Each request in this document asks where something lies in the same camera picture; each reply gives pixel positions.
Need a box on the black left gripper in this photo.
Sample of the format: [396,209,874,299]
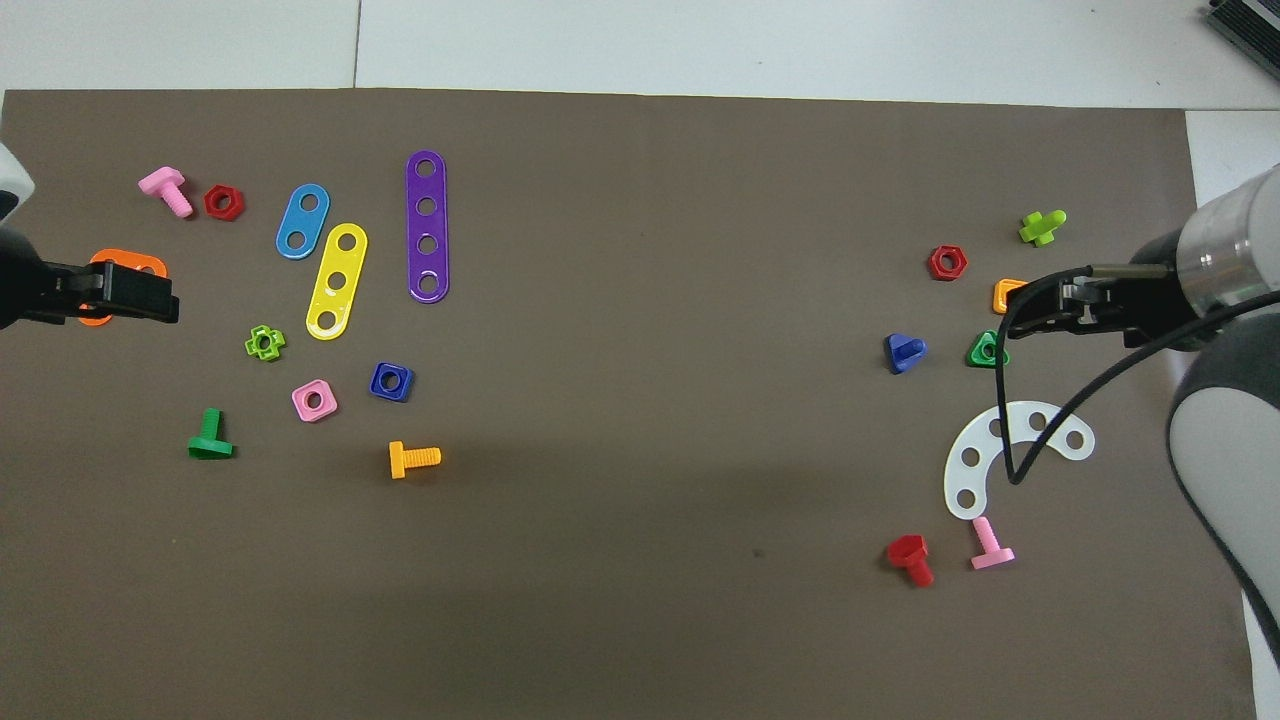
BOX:
[0,228,180,331]

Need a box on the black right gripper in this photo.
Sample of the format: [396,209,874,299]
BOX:
[1005,232,1201,351]

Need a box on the blue triangular-head plastic screw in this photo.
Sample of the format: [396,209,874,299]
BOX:
[883,332,928,376]

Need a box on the blue toy bolt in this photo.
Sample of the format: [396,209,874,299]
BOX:
[369,361,416,404]

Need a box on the lime green cross nut left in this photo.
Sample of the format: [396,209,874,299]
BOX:
[1018,209,1068,248]

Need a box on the pink plastic screw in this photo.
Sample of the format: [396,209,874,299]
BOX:
[138,166,195,219]
[970,515,1016,572]

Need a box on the dark green plastic screw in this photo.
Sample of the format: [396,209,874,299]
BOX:
[187,407,235,461]

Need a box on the pink square plastic nut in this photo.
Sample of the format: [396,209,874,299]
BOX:
[291,379,339,423]

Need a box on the red hexagonal-head plastic screw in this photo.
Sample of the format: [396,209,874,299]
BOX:
[886,534,936,589]

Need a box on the orange plastic screw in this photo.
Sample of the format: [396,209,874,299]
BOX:
[388,440,442,481]

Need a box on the orange heart-shaped plastic plate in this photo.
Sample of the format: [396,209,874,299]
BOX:
[78,248,169,328]

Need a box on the white curved five-hole plate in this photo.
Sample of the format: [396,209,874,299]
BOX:
[943,400,1097,522]

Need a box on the blue two-hole plastic strip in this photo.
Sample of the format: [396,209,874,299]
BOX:
[275,183,331,261]

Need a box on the yellow three-hole plastic strip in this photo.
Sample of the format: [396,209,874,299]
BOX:
[305,222,369,342]

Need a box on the dark grey ribbed device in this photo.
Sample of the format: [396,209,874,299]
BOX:
[1203,0,1280,57]

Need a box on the purple four-hole plastic strip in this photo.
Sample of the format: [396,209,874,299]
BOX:
[405,150,451,304]

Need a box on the brown paper table mat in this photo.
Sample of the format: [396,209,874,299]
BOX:
[0,88,1257,720]

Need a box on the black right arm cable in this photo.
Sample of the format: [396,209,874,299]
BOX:
[995,265,1280,487]

